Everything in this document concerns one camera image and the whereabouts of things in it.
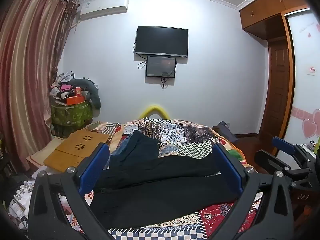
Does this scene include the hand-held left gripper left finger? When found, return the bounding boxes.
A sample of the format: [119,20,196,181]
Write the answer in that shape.
[28,142,112,240]

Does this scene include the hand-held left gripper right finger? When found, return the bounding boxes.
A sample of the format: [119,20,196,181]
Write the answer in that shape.
[212,142,294,240]

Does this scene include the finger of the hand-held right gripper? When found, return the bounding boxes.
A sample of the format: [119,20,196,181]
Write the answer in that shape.
[272,137,304,163]
[254,149,295,178]

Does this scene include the black pants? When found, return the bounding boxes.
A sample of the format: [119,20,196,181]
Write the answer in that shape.
[89,151,242,229]

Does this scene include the dark teal pants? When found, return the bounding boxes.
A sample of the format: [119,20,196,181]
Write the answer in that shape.
[109,129,160,170]

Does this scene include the green orange fleece blanket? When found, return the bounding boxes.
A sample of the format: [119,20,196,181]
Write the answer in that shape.
[212,127,250,170]

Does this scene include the bamboo lap desk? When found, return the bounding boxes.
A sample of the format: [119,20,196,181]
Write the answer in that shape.
[44,129,110,173]

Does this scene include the blue jeans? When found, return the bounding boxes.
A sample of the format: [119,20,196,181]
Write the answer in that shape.
[104,135,132,169]

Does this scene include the grey bag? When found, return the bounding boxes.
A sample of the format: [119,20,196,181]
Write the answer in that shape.
[217,121,238,144]

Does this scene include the beige mat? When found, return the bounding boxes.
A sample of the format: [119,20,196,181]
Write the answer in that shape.
[26,136,65,167]

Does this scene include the brown wooden door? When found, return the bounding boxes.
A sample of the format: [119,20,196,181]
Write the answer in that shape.
[257,39,290,153]

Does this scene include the white wardrobe door with hearts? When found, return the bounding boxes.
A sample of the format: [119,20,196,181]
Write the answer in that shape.
[275,7,320,160]

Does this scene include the green patterned storage box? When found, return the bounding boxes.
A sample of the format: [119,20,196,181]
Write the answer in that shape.
[51,101,93,137]

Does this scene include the patchwork printed blanket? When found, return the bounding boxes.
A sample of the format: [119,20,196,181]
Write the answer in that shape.
[57,117,265,240]

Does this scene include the orange box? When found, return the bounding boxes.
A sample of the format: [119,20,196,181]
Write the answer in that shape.
[66,95,85,105]

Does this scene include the grey plush toy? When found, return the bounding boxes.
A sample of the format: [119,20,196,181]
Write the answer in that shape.
[67,79,102,110]

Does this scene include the floor clutter pile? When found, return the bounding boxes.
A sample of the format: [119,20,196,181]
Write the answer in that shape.
[5,172,37,230]

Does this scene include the yellow padded bar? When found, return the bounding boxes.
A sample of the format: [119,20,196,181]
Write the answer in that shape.
[139,103,169,119]

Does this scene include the pile of clothes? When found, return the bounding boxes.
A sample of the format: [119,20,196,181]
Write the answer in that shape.
[49,72,75,103]

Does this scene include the striped pink curtain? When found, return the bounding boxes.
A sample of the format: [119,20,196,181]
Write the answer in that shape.
[0,0,80,173]

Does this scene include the wooden overhead cabinet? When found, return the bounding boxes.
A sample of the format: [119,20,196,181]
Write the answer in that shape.
[239,0,312,40]

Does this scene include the white air conditioner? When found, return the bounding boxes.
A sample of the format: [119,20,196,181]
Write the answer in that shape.
[79,0,129,21]

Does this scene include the small black wall monitor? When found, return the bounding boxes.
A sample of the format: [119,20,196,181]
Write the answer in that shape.
[146,56,177,78]

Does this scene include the black wall television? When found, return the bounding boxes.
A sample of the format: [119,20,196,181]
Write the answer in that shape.
[134,26,189,58]

